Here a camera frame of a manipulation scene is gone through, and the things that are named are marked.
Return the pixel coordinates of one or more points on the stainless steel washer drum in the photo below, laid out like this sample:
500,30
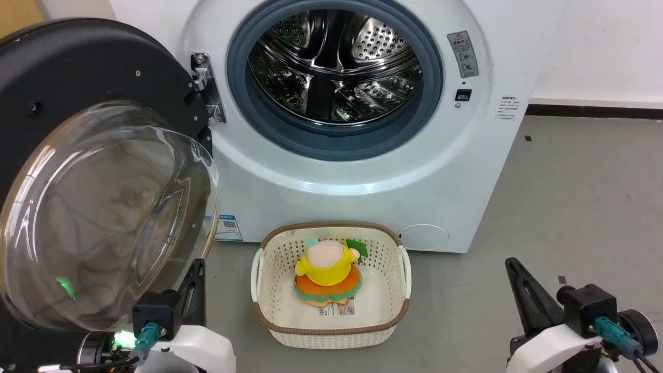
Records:
336,67

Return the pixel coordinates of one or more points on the small printed text label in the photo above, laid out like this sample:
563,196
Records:
507,108

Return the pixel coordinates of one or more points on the white front-load washing machine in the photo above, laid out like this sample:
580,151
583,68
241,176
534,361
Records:
362,186

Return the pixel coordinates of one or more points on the black door latch slot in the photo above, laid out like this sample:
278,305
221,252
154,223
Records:
463,95

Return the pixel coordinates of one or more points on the yellow orange plush doll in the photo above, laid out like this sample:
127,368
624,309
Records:
327,272

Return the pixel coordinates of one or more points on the black washer door glass bowl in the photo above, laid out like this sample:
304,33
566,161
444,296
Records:
77,67

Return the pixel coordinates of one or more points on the grey warning sticker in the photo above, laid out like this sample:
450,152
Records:
463,54

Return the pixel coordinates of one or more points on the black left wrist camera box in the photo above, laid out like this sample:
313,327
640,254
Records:
155,311

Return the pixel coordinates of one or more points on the metal washer door hinge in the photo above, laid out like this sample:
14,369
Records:
207,83

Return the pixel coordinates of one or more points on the dark wall baseboard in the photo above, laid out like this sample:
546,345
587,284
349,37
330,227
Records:
595,111

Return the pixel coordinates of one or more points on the yellow wooden panel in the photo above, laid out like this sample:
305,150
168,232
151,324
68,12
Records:
18,15

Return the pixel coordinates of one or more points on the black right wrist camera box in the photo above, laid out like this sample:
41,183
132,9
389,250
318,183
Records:
588,308

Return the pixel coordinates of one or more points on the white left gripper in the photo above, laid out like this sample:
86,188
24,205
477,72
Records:
202,352

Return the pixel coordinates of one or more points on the blue white energy sticker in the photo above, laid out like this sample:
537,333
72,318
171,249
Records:
228,228

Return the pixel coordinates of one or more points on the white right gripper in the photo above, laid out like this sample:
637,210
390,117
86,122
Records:
549,352

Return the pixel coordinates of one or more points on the white doll tag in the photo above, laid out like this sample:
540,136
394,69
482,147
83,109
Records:
339,309

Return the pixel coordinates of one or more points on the round white filter cover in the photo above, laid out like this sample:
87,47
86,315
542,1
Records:
423,237

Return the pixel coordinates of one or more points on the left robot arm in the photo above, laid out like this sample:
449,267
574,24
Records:
96,349

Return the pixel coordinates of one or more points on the white laundry basket brown rim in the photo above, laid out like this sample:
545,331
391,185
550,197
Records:
378,305

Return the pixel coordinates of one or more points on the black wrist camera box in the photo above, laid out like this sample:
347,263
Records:
588,308
155,311

